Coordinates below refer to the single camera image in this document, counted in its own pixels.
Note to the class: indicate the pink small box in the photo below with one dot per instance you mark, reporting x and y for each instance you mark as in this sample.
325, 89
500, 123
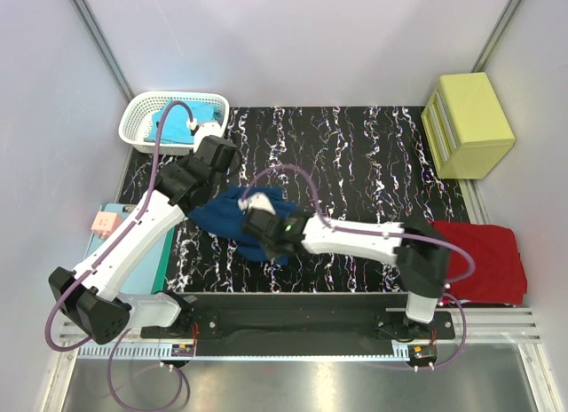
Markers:
105, 223

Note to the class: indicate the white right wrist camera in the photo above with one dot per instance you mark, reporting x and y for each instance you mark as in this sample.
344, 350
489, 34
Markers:
257, 201

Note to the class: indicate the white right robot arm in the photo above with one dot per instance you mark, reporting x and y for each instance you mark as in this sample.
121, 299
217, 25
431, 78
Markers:
418, 254

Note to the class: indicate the yellow-green drawer box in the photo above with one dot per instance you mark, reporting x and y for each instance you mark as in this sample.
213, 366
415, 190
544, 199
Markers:
466, 127

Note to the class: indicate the red folded t-shirt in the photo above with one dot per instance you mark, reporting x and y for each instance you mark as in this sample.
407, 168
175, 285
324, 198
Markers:
499, 277

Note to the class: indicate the white plastic basket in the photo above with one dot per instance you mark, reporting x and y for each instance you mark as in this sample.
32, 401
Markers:
138, 126

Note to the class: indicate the dark blue t-shirt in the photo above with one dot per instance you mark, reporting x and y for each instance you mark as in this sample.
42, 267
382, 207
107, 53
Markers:
223, 218

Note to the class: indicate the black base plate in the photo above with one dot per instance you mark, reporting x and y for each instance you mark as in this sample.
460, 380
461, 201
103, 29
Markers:
299, 326

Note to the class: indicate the light blue t-shirt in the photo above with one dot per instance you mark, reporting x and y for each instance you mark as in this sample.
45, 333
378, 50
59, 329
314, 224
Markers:
175, 131

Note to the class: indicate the light blue clipboard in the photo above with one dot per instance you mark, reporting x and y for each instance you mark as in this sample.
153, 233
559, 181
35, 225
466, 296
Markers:
140, 280

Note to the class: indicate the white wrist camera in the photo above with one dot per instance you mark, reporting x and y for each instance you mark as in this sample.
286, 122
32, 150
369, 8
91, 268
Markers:
201, 130
257, 201

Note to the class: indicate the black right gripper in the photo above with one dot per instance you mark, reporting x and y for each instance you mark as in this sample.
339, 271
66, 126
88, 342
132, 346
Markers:
271, 253

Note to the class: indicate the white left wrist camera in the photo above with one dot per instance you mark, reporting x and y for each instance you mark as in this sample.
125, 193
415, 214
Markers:
201, 130

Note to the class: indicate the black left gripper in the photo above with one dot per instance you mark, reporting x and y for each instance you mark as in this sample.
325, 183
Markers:
220, 150

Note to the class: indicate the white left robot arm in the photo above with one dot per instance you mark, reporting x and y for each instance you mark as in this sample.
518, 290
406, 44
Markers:
90, 295

